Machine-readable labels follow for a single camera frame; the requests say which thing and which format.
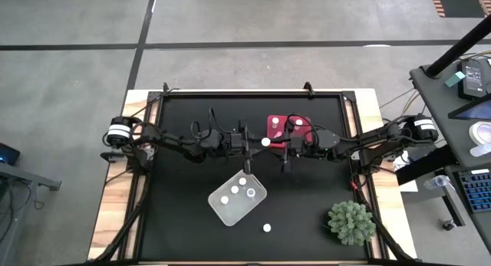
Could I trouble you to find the white tape roll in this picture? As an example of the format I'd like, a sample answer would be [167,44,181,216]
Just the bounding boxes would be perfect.
[468,120,491,146]

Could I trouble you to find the red tube rack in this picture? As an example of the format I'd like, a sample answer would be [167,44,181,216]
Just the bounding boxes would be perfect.
[267,114,314,150]

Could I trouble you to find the black mat orange striped edges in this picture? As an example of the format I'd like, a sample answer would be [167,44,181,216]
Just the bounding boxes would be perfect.
[428,0,491,18]

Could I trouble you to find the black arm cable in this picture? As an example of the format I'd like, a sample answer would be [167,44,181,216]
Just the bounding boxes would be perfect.
[189,107,246,144]
[285,113,321,144]

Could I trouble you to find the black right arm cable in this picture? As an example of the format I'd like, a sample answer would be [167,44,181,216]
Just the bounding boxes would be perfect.
[285,113,321,144]

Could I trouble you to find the dark keyboard desk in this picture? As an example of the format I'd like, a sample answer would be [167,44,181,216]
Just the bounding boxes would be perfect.
[444,164,491,255]

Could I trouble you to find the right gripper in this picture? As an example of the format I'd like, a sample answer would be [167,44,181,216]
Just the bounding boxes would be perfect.
[269,122,319,173]

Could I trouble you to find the black power adapter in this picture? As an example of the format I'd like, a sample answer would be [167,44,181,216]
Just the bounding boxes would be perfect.
[456,58,488,101]

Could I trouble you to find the grey side desk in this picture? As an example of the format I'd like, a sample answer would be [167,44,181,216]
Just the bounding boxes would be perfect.
[408,53,491,171]

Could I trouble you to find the clear plastic water bottle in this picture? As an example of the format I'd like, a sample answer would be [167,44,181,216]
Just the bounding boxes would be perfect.
[423,174,452,190]

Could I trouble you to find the green artificial plant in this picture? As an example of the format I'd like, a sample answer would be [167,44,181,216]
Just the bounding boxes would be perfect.
[327,199,377,247]

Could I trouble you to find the backlit keyboard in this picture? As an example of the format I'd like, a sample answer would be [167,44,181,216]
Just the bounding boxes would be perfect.
[458,169,491,214]

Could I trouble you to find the clear plastic bin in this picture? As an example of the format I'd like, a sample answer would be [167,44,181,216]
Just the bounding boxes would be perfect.
[207,168,268,228]

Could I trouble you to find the black controller box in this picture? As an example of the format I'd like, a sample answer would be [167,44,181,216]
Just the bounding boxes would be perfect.
[394,149,458,186]

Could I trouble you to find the black flat monitor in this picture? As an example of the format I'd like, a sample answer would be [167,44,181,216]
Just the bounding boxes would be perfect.
[447,99,491,121]

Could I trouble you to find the black aluminium table frame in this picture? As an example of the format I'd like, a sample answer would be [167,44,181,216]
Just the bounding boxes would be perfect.
[86,81,419,266]

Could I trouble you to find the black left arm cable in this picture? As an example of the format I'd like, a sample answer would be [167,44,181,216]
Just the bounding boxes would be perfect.
[189,107,246,144]

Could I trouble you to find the dark device blue light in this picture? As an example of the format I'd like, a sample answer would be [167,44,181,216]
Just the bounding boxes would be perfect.
[0,142,21,166]

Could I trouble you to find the black table mat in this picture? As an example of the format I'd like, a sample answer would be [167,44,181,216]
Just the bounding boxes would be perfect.
[138,92,370,261]

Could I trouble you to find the black pole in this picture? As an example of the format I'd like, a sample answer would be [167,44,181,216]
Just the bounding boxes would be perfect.
[424,15,491,78]

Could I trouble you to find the white paper sheet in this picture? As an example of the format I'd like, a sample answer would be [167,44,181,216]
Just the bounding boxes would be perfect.
[393,154,419,193]

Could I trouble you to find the small teal box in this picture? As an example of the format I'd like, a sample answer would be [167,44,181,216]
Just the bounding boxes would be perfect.
[443,71,466,88]

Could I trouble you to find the grey metal stand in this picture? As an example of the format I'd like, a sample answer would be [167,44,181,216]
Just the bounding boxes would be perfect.
[0,162,62,266]

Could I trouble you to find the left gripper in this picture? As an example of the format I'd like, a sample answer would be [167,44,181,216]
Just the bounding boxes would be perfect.
[220,120,265,175]

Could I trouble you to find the white cylinder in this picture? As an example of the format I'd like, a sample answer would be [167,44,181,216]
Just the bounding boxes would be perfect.
[470,142,491,158]

